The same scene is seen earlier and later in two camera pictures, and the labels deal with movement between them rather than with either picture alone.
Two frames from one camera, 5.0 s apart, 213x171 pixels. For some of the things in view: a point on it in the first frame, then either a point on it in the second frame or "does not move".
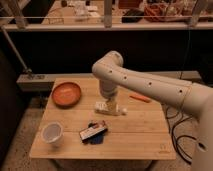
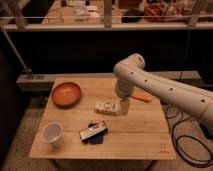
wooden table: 69,128 does not move
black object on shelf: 133,15 does not move
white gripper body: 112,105 → 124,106
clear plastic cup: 52,133 does not move
